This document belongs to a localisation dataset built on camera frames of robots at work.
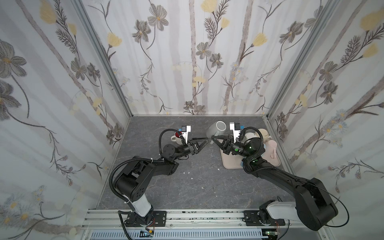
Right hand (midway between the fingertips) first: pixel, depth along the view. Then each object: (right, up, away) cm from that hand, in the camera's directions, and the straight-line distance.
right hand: (212, 137), depth 67 cm
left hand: (-3, -1, +4) cm, 5 cm away
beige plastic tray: (+16, -17, +29) cm, 37 cm away
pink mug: (+39, -7, +24) cm, 46 cm away
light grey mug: (+3, +4, +1) cm, 5 cm away
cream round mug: (+40, 0, +31) cm, 50 cm away
